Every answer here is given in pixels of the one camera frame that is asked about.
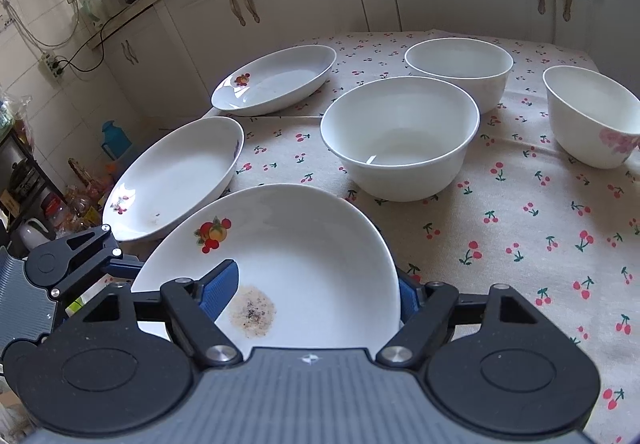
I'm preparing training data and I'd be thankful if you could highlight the white bowl with pink flowers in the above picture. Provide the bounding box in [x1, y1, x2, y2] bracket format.
[542, 65, 640, 169]

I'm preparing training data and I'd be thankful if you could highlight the white kettle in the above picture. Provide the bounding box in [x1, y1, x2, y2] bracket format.
[17, 219, 56, 252]

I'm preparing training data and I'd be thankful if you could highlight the white plate with fruit print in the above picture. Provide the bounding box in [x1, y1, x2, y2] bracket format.
[131, 184, 402, 355]

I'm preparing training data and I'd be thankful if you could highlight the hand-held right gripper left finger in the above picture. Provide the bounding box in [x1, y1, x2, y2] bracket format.
[82, 260, 243, 367]

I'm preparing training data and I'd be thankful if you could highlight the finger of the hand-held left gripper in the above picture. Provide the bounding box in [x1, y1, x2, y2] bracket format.
[60, 224, 146, 293]

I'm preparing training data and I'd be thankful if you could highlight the cherry print tablecloth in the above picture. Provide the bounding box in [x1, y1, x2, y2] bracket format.
[200, 28, 640, 444]

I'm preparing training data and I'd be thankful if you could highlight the white power strip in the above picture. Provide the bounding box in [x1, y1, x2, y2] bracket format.
[40, 51, 65, 80]

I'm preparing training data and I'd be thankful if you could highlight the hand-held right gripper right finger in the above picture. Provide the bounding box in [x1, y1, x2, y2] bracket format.
[375, 269, 546, 367]

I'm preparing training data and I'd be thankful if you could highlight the pile of packaged food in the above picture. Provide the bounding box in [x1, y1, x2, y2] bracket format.
[50, 174, 111, 229]

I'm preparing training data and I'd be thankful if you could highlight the white oval plate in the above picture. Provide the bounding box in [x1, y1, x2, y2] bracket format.
[102, 117, 245, 243]
[211, 44, 337, 117]

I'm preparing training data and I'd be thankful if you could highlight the metal storage rack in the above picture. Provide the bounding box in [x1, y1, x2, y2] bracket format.
[0, 124, 56, 225]

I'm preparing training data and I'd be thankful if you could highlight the clear plastic bag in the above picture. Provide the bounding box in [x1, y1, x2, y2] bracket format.
[0, 94, 33, 145]

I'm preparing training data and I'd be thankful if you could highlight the white power cable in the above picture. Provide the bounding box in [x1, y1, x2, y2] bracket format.
[0, 0, 81, 49]

